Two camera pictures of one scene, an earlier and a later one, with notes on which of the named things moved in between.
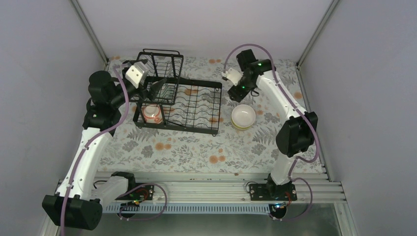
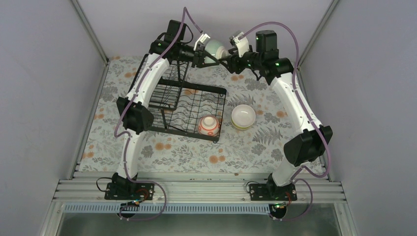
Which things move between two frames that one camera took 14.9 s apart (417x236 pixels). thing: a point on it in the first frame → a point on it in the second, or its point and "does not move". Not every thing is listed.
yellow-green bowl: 242,127 does not move
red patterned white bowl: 152,114 → 209,126
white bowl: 243,115 does not move
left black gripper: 154,90 → 199,60
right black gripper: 238,95 → 234,63
